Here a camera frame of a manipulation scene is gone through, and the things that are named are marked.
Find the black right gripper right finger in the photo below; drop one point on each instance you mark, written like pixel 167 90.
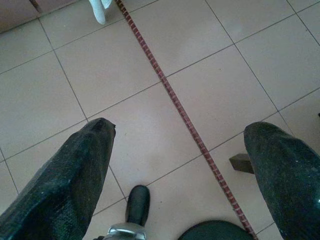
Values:
pixel 287 180

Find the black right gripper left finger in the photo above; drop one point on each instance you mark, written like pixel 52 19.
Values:
pixel 62 187

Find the small brown block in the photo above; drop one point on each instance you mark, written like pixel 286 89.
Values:
pixel 240 162

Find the black robot foot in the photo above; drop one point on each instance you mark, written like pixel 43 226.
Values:
pixel 137 205

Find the silver robot leg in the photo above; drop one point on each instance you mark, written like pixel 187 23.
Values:
pixel 125 232

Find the dark round robot leg cover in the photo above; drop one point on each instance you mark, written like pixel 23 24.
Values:
pixel 212 232

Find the white cloth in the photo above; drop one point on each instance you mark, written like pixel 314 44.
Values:
pixel 100 12

